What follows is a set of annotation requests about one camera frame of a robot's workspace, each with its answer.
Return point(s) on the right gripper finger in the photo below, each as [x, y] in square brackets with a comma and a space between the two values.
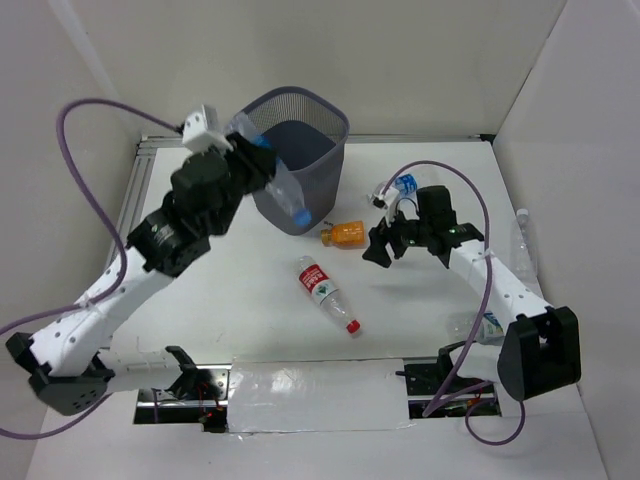
[388, 238]
[376, 252]

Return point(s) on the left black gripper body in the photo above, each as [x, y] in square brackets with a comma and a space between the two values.
[257, 160]

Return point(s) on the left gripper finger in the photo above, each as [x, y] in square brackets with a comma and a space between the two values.
[262, 159]
[255, 181]

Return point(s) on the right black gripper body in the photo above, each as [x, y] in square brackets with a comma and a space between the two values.
[414, 232]

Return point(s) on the blue label plastic bottle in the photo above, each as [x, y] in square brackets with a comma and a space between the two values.
[284, 188]

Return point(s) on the orange juice bottle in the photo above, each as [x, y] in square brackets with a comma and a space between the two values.
[350, 234]

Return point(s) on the red label plastic bottle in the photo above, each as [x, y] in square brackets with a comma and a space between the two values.
[326, 295]

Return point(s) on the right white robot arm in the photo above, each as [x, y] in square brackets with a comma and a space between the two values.
[540, 350]

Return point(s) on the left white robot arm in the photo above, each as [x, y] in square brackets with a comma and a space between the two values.
[70, 363]

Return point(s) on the grey mesh waste bin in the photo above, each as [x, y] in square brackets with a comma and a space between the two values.
[309, 134]

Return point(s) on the clear bottle blue label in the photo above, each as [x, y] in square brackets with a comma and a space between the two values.
[408, 183]

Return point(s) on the clear bottle white cap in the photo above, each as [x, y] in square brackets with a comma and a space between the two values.
[523, 254]

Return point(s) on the crushed bottle green label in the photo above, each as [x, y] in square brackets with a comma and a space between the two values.
[460, 325]

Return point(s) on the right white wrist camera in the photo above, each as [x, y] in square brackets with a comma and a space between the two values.
[387, 192]

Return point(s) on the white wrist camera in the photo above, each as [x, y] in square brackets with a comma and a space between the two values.
[387, 192]
[201, 131]

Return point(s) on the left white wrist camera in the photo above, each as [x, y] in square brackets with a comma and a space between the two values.
[201, 131]

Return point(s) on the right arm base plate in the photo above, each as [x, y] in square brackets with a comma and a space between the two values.
[423, 377]

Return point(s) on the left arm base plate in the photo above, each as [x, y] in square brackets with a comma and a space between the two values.
[205, 405]

